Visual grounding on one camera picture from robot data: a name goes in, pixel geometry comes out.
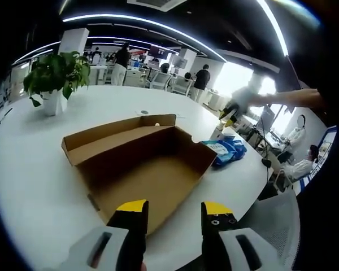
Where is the ceiling air conditioner vent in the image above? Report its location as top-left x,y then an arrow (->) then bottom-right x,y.
127,0 -> 187,12

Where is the black desk monitor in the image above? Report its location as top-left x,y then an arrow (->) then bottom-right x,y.
261,106 -> 275,125

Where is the long ceiling light strip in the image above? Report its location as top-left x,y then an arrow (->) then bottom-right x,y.
257,0 -> 289,56
62,14 -> 227,62

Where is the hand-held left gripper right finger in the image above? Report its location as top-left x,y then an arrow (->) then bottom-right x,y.
201,200 -> 289,271

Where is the grey mesh office chair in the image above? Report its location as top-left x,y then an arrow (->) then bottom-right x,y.
240,191 -> 300,271

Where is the white office chair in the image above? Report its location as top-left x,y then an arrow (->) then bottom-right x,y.
151,72 -> 172,91
173,77 -> 193,95

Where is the white table socket panel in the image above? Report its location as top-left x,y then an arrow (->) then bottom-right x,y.
134,108 -> 187,119

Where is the white square pillar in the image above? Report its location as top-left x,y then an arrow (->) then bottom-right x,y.
59,27 -> 90,56

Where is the small black white device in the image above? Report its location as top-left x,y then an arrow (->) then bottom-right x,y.
0,108 -> 14,136

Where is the brown cardboard shoe box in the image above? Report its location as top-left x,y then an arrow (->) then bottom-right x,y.
61,113 -> 218,235

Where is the green potted plant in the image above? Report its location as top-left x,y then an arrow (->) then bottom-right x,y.
23,50 -> 91,116

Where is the blue white soft packet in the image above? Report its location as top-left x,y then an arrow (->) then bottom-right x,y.
202,139 -> 238,167

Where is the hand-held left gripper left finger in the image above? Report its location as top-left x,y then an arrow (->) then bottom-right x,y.
69,199 -> 149,271

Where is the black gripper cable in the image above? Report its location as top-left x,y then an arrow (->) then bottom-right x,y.
260,118 -> 274,170

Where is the blue white display board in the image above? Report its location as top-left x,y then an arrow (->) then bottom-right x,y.
299,126 -> 337,193

